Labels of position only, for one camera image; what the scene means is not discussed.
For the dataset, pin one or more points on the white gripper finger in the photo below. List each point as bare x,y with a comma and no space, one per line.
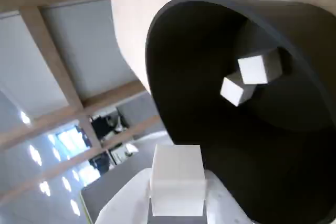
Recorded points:
223,208
126,205

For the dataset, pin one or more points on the white cube block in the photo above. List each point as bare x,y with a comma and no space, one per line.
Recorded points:
178,176
253,70
232,93

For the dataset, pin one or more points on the black pot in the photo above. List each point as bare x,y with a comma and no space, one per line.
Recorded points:
197,77

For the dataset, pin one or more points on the dark office equipment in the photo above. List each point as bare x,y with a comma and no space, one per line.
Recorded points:
105,127

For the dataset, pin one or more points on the wooden partition frame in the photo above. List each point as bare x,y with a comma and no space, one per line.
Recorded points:
52,48

